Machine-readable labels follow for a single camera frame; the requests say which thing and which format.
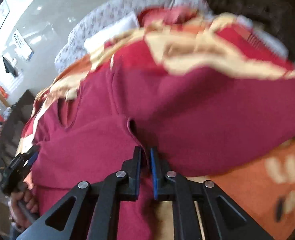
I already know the dark red sweater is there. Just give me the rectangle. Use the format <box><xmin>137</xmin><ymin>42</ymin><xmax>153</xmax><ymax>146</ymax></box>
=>
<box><xmin>32</xmin><ymin>41</ymin><xmax>295</xmax><ymax>239</ymax></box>

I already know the person's left hand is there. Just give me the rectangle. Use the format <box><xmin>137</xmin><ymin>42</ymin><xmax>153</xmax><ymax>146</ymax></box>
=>
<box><xmin>9</xmin><ymin>189</ymin><xmax>39</xmax><ymax>231</ymax></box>

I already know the red orange patterned blanket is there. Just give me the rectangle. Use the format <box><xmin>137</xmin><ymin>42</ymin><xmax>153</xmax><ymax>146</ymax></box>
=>
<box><xmin>19</xmin><ymin>14</ymin><xmax>295</xmax><ymax>239</ymax></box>

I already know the dark wooden side table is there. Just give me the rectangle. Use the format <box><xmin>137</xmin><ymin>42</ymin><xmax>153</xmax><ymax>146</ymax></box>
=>
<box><xmin>0</xmin><ymin>90</ymin><xmax>35</xmax><ymax>170</ymax></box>

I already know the white pillow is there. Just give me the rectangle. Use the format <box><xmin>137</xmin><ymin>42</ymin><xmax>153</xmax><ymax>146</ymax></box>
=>
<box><xmin>84</xmin><ymin>11</ymin><xmax>140</xmax><ymax>53</ymax></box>

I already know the red satin pillow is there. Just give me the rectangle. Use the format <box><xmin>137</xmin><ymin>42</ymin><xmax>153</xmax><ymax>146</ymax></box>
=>
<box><xmin>137</xmin><ymin>6</ymin><xmax>198</xmax><ymax>28</ymax></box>

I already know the dark carved wooden nightstand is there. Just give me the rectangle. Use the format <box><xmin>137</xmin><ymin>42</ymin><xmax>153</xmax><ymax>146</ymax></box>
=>
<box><xmin>206</xmin><ymin>0</ymin><xmax>295</xmax><ymax>64</ymax></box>

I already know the dark cloth hanging on wall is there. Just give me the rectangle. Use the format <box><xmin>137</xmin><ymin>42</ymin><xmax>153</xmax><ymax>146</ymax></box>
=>
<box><xmin>3</xmin><ymin>56</ymin><xmax>18</xmax><ymax>77</ymax></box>

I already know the white wall paper notice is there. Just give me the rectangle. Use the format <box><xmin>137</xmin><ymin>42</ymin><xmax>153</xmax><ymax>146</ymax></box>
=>
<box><xmin>12</xmin><ymin>29</ymin><xmax>34</xmax><ymax>61</ymax></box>

